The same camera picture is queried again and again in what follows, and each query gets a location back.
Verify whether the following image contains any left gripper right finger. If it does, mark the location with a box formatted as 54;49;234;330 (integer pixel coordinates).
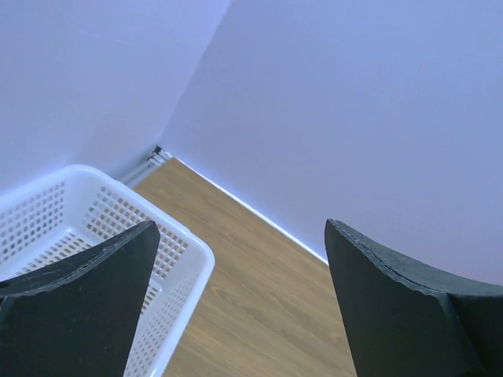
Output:
325;219;502;376

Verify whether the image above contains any aluminium frame rail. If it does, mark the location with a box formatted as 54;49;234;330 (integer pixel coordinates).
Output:
116;145;172;188

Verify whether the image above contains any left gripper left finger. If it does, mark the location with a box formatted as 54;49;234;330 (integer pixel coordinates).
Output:
1;221;160;376

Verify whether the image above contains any white plastic laundry basket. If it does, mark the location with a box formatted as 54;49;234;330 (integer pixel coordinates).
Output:
1;165;215;376

